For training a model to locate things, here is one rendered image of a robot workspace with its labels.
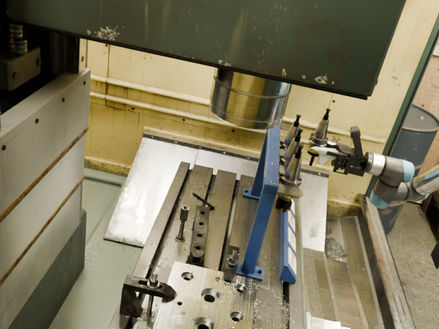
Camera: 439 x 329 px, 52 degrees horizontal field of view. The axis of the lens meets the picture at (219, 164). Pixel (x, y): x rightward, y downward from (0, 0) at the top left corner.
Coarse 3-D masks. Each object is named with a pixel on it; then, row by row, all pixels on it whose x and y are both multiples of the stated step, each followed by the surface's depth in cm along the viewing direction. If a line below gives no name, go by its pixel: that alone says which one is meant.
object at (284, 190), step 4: (280, 184) 125; (280, 188) 124; (284, 188) 124; (288, 188) 124; (292, 188) 125; (296, 188) 125; (280, 192) 122; (284, 192) 122; (288, 192) 123; (292, 192) 123; (296, 192) 123; (300, 192) 124; (292, 196) 121; (296, 196) 122; (300, 196) 122
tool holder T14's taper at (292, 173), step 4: (292, 160) 125; (296, 160) 124; (300, 160) 124; (292, 164) 125; (296, 164) 124; (300, 164) 125; (288, 168) 126; (292, 168) 125; (296, 168) 125; (300, 168) 125; (288, 172) 126; (292, 172) 125; (296, 172) 125; (284, 176) 127; (288, 176) 126; (292, 176) 126; (296, 176) 126; (292, 180) 126; (296, 180) 126
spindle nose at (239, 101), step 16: (224, 80) 86; (240, 80) 84; (256, 80) 83; (272, 80) 84; (224, 96) 87; (240, 96) 85; (256, 96) 85; (272, 96) 86; (288, 96) 89; (224, 112) 88; (240, 112) 87; (256, 112) 87; (272, 112) 88; (256, 128) 89
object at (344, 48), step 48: (48, 0) 77; (96, 0) 76; (144, 0) 75; (192, 0) 74; (240, 0) 73; (288, 0) 72; (336, 0) 71; (384, 0) 70; (144, 48) 79; (192, 48) 78; (240, 48) 76; (288, 48) 75; (336, 48) 74; (384, 48) 74
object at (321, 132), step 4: (324, 120) 153; (328, 120) 153; (320, 124) 154; (324, 124) 153; (328, 124) 154; (320, 128) 154; (324, 128) 153; (316, 132) 155; (320, 132) 154; (324, 132) 154; (316, 136) 155; (320, 136) 154; (324, 136) 155
